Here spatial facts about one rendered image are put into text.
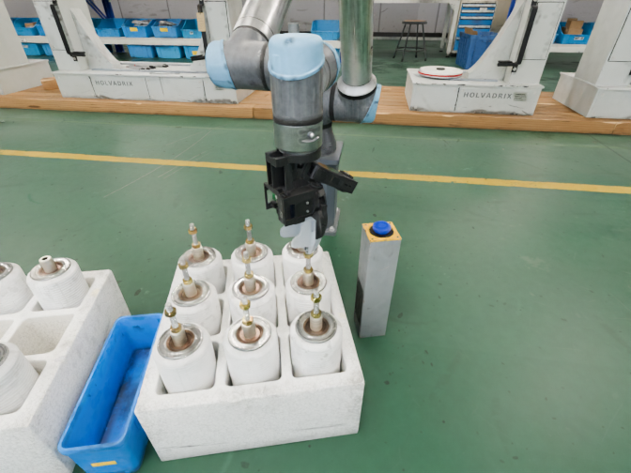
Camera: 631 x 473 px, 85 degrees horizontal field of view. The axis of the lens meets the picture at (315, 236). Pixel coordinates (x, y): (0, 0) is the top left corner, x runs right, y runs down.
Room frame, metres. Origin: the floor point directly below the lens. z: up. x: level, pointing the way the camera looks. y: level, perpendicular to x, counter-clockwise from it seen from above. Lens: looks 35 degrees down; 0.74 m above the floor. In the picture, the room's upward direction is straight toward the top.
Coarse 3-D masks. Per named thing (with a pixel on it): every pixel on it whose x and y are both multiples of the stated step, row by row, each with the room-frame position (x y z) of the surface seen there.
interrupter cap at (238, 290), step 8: (240, 280) 0.54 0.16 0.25; (256, 280) 0.54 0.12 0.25; (264, 280) 0.54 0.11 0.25; (232, 288) 0.51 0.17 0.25; (240, 288) 0.52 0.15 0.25; (256, 288) 0.52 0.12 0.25; (264, 288) 0.52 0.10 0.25; (240, 296) 0.49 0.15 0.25; (248, 296) 0.49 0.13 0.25; (256, 296) 0.49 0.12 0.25
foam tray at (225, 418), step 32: (224, 320) 0.50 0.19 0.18; (288, 352) 0.42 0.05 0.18; (352, 352) 0.42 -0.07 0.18; (160, 384) 0.36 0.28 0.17; (224, 384) 0.35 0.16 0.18; (256, 384) 0.35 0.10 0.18; (288, 384) 0.35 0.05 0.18; (320, 384) 0.35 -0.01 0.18; (352, 384) 0.35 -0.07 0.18; (160, 416) 0.31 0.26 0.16; (192, 416) 0.31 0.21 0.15; (224, 416) 0.32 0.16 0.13; (256, 416) 0.33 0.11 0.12; (288, 416) 0.34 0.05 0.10; (320, 416) 0.34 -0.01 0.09; (352, 416) 0.35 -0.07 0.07; (160, 448) 0.30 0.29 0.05; (192, 448) 0.31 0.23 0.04; (224, 448) 0.32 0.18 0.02
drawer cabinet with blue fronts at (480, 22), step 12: (468, 0) 5.83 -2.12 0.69; (480, 0) 5.83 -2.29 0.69; (492, 0) 5.83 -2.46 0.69; (468, 12) 5.65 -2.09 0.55; (480, 12) 5.63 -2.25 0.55; (492, 12) 5.60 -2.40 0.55; (456, 24) 5.69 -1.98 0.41; (468, 24) 5.67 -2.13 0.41; (480, 24) 5.65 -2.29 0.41; (456, 36) 5.66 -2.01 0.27; (456, 48) 5.66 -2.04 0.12
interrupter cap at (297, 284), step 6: (300, 270) 0.57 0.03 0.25; (294, 276) 0.55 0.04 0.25; (300, 276) 0.55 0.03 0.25; (318, 276) 0.55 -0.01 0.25; (324, 276) 0.55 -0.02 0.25; (294, 282) 0.53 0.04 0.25; (300, 282) 0.54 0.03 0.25; (318, 282) 0.53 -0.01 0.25; (324, 282) 0.53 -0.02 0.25; (294, 288) 0.51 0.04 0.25; (300, 288) 0.52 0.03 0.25; (306, 288) 0.52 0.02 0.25; (312, 288) 0.52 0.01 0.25; (318, 288) 0.52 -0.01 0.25; (300, 294) 0.50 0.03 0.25; (306, 294) 0.50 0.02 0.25
